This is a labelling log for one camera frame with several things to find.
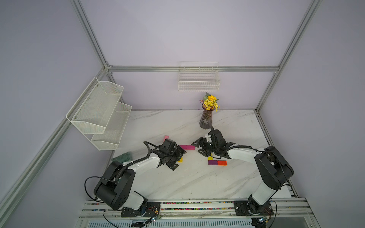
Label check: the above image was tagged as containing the yellow flower bouquet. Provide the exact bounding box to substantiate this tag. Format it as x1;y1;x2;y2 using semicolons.
200;92;220;111

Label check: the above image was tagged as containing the aluminium front rail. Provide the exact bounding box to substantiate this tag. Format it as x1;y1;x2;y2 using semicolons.
79;198;314;220

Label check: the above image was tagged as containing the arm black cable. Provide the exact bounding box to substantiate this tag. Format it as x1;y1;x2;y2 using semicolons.
84;141;157;228
209;126;294;228

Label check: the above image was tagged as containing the lower white mesh shelf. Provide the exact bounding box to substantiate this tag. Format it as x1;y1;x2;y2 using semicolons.
91;102;132;151

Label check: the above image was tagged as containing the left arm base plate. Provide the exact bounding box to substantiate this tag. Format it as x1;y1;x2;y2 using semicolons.
120;201;161;218

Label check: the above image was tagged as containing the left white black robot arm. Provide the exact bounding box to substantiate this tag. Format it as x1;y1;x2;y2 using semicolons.
94;139;186;214

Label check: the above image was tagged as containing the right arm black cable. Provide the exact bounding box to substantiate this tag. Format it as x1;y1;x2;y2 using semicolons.
209;126;294;228

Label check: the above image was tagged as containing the dark glass vase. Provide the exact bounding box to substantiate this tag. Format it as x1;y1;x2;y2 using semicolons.
199;105;214;130

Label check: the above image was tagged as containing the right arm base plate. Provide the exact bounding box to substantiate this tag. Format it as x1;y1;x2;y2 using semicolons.
233;200;274;216

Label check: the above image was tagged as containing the dark purple block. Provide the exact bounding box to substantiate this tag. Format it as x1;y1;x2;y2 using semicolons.
208;160;218;165

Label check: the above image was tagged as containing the white wire wall basket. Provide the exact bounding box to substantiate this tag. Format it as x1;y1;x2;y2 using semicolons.
178;61;221;92

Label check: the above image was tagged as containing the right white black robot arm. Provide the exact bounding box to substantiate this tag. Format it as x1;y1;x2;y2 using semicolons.
192;128;294;215

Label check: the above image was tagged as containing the green dustpan brush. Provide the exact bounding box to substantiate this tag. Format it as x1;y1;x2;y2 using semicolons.
111;152;132;163

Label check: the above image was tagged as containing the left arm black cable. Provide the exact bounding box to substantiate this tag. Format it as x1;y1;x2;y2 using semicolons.
84;141;157;228

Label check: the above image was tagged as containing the orange-red block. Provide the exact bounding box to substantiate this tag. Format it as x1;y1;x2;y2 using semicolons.
217;161;227;166

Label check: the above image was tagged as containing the white mesh shelf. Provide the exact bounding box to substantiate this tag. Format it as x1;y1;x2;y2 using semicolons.
66;78;124;135
91;102;132;151

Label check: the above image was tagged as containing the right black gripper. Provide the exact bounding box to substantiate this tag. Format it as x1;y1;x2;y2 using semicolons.
192;137;219;156

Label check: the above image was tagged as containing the upper white mesh shelf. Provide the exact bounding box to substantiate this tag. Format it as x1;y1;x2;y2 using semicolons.
66;78;124;135

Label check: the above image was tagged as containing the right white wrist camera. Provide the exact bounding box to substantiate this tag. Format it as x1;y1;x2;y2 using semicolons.
205;134;212;143

